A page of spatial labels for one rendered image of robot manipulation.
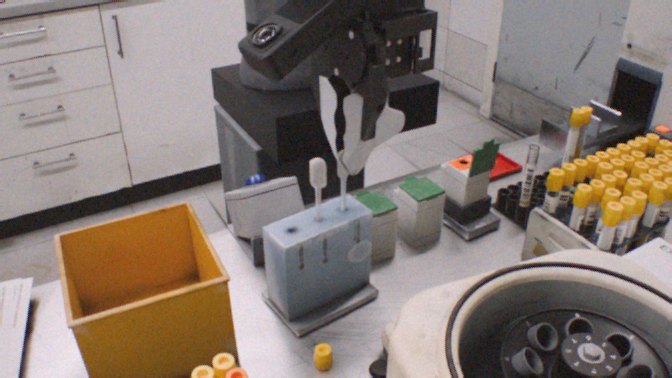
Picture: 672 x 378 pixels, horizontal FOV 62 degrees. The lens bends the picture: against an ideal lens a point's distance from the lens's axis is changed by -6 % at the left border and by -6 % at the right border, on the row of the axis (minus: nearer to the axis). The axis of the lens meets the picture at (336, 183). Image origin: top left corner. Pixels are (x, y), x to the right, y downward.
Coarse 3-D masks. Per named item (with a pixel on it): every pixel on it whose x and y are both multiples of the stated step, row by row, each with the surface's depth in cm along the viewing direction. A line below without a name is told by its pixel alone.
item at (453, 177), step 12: (468, 156) 71; (444, 168) 70; (456, 168) 68; (468, 168) 68; (444, 180) 71; (456, 180) 69; (468, 180) 67; (480, 180) 69; (456, 192) 69; (468, 192) 68; (480, 192) 70
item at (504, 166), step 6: (462, 156) 85; (498, 156) 86; (504, 156) 85; (498, 162) 85; (504, 162) 85; (510, 162) 84; (516, 162) 84; (498, 168) 83; (504, 168) 83; (510, 168) 83; (516, 168) 82; (492, 174) 82; (498, 174) 81; (504, 174) 81; (510, 174) 82; (492, 180) 81
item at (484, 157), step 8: (488, 144) 65; (496, 144) 66; (480, 152) 65; (488, 152) 66; (496, 152) 67; (472, 160) 65; (480, 160) 66; (488, 160) 67; (472, 168) 66; (480, 168) 67; (488, 168) 68
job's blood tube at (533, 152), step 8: (528, 152) 68; (536, 152) 67; (528, 160) 68; (536, 160) 67; (528, 168) 68; (536, 168) 68; (528, 176) 69; (528, 184) 69; (520, 192) 70; (528, 192) 70; (520, 200) 71; (528, 200) 70
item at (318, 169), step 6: (312, 162) 52; (318, 162) 52; (324, 162) 52; (312, 168) 52; (318, 168) 52; (324, 168) 52; (312, 174) 52; (318, 174) 52; (324, 174) 52; (312, 180) 53; (318, 180) 52; (324, 180) 53; (318, 186) 53; (324, 186) 53
